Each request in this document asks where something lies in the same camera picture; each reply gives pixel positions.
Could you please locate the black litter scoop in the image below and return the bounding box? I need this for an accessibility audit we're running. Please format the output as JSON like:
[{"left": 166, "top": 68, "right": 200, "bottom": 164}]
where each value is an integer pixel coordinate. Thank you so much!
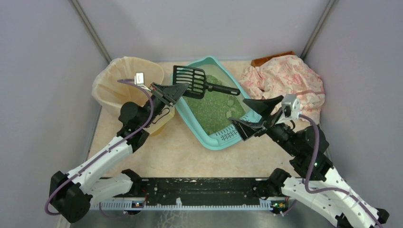
[{"left": 172, "top": 65, "right": 240, "bottom": 99}]

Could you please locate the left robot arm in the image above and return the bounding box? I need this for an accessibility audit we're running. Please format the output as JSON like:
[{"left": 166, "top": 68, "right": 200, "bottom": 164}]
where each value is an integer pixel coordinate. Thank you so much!
[{"left": 46, "top": 83, "right": 189, "bottom": 223}]

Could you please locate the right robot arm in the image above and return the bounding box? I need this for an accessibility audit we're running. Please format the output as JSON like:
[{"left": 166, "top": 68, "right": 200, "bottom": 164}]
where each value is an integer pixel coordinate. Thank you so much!
[{"left": 230, "top": 94, "right": 390, "bottom": 228}]

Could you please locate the teal litter box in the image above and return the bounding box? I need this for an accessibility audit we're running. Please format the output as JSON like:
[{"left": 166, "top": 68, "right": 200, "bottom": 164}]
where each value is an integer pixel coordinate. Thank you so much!
[{"left": 175, "top": 56, "right": 261, "bottom": 150}]

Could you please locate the brown wooden box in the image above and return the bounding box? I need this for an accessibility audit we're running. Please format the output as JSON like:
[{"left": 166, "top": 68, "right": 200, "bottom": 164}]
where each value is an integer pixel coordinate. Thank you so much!
[{"left": 250, "top": 51, "right": 295, "bottom": 67}]

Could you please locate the pink patterned cloth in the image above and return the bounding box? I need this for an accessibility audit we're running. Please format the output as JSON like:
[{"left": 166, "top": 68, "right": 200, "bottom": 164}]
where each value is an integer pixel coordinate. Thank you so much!
[{"left": 240, "top": 55, "right": 325, "bottom": 124}]

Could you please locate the bin with beige bag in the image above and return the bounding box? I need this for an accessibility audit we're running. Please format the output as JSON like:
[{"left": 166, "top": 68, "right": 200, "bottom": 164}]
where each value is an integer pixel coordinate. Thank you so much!
[{"left": 92, "top": 57, "right": 171, "bottom": 119}]

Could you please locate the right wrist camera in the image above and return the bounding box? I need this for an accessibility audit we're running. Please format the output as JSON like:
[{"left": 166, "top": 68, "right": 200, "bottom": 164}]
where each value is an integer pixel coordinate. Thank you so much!
[{"left": 280, "top": 94, "right": 301, "bottom": 122}]

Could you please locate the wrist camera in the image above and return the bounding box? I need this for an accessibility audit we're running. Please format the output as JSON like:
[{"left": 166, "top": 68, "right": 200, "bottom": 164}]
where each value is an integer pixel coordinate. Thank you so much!
[
  {"left": 134, "top": 72, "right": 145, "bottom": 87},
  {"left": 280, "top": 94, "right": 301, "bottom": 122}
]

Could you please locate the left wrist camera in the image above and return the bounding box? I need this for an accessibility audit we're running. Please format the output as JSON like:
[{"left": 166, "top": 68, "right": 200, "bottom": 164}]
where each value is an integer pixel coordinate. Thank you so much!
[{"left": 134, "top": 72, "right": 145, "bottom": 87}]

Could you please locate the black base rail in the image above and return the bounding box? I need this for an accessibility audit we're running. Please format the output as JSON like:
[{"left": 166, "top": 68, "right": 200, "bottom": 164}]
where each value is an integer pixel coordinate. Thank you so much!
[{"left": 90, "top": 178, "right": 292, "bottom": 214}]

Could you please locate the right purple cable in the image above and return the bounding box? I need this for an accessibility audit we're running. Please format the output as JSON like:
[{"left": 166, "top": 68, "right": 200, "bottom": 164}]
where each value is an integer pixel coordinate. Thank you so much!
[{"left": 281, "top": 114, "right": 385, "bottom": 228}]

